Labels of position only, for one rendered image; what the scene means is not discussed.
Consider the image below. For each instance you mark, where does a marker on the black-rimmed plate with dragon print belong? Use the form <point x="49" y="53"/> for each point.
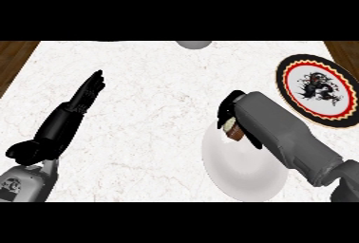
<point x="318" y="90"/>

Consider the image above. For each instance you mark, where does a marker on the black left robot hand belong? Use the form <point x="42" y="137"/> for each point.
<point x="61" y="126"/>

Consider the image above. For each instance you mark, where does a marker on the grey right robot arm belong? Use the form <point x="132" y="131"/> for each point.
<point x="286" y="133"/>

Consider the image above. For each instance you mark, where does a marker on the brown cupcake with cream frosting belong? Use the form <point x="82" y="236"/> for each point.
<point x="232" y="129"/>

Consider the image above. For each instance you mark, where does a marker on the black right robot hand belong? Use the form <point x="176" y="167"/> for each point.
<point x="228" y="106"/>

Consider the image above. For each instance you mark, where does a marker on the plain white plate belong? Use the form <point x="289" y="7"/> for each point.
<point x="243" y="167"/>

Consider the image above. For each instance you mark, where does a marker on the grey round object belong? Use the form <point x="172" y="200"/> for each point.
<point x="194" y="44"/>

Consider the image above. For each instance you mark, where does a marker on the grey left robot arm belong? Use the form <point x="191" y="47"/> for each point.
<point x="23" y="183"/>

